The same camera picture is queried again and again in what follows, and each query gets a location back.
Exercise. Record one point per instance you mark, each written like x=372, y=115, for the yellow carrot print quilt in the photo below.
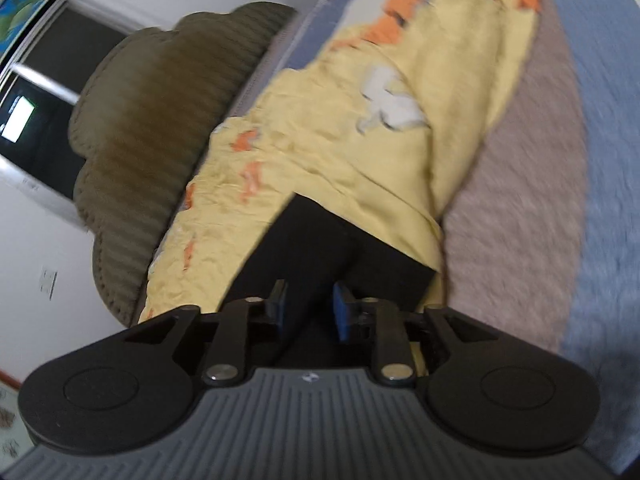
x=360, y=125

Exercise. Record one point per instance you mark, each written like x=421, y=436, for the blue brown patchwork bed sheet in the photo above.
x=565, y=170

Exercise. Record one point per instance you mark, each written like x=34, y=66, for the black pants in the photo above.
x=320, y=255

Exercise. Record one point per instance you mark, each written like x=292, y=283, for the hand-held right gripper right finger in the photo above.
x=343, y=312

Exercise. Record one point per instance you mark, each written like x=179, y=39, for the patterned white board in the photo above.
x=10, y=420

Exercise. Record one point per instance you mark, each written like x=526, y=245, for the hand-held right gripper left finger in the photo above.
x=278, y=305

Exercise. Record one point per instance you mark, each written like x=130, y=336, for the blue green curtain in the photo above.
x=22, y=7

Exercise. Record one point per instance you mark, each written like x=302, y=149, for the dark window with white frame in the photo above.
x=45, y=110

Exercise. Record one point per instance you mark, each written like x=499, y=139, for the olive green ribbed headboard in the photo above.
x=150, y=135

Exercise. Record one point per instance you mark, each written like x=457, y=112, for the white wall socket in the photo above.
x=47, y=292
x=49, y=277

